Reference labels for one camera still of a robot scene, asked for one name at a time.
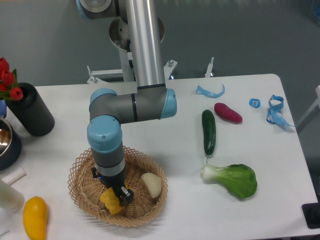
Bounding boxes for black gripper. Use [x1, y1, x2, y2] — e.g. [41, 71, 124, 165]
[91, 167, 133, 207]

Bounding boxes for yellow bell pepper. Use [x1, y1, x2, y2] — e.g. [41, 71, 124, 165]
[99, 187, 123, 215]

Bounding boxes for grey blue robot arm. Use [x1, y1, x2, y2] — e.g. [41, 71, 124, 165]
[76, 0, 177, 206]

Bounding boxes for woven wicker basket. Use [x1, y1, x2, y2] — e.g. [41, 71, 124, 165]
[68, 147, 168, 228]

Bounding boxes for white onion piece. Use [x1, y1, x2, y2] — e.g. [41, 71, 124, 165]
[141, 172, 162, 198]

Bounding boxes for yellow mango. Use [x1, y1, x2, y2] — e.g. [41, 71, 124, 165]
[23, 196, 48, 240]

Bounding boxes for green cucumber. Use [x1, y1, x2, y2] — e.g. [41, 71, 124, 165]
[201, 109, 217, 156]

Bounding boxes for white rectangular block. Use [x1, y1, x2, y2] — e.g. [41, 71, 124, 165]
[1, 167, 27, 185]

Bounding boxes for green bok choy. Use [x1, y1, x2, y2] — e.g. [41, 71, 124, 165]
[200, 163, 258, 199]

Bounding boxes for white plastic bottle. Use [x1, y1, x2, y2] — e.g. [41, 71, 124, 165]
[0, 179, 25, 213]

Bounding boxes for black metal bowl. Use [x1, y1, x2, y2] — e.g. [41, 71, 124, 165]
[0, 117, 22, 171]

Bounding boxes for purple sweet potato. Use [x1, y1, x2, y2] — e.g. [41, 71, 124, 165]
[214, 102, 243, 124]

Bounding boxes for blue curved tape strip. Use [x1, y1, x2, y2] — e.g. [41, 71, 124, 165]
[195, 84, 226, 99]

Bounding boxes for black cylindrical vase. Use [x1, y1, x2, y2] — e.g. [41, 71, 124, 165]
[5, 82, 55, 137]

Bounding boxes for small blue tape roll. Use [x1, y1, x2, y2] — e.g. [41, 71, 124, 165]
[248, 98, 261, 109]

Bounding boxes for red tulip flowers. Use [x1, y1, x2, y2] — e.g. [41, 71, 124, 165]
[0, 57, 24, 101]

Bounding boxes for blue tangled tape strip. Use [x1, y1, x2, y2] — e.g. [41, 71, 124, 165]
[266, 94, 294, 127]

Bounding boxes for black device at corner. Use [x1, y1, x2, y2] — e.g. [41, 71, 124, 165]
[302, 202, 320, 229]

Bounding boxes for white metal frame bracket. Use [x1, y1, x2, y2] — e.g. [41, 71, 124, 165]
[86, 65, 124, 84]

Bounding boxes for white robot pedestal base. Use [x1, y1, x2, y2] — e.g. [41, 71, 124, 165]
[109, 17, 166, 87]

